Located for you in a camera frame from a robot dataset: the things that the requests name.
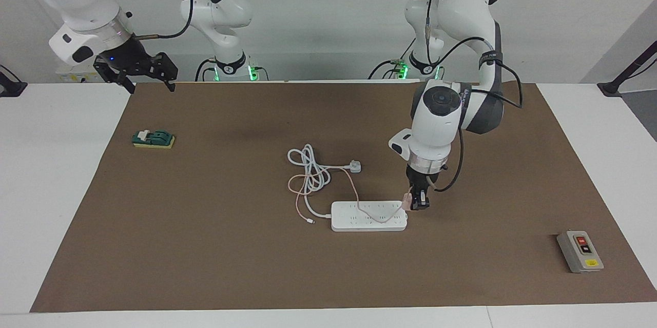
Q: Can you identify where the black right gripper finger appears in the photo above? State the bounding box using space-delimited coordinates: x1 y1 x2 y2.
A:
105 74 137 95
154 52 179 93

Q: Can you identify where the pink charging cable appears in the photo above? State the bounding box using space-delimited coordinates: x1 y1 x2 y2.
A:
287 168 411 225

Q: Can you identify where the white power strip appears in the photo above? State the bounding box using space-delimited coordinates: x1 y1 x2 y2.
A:
330 201 409 233

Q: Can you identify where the brown table mat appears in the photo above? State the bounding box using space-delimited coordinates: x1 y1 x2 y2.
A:
30 81 657 313

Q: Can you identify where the black clamp stand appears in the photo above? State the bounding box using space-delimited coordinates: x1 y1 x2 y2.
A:
0 65 28 98
597 41 657 98

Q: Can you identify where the black base cable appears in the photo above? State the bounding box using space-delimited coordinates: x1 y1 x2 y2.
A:
194 59 219 82
367 59 411 81

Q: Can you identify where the white wall box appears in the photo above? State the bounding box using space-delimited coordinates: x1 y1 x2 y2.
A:
55 64 103 84

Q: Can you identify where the white power strip cord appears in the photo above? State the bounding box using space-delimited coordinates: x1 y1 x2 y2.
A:
287 144 362 218

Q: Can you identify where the green knife switch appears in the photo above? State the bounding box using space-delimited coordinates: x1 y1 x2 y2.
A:
132 129 176 150

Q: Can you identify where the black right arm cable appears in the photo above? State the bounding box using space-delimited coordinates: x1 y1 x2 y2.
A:
131 0 195 41

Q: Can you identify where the grey on-off switch box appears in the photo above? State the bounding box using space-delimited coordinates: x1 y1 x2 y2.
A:
556 230 605 274

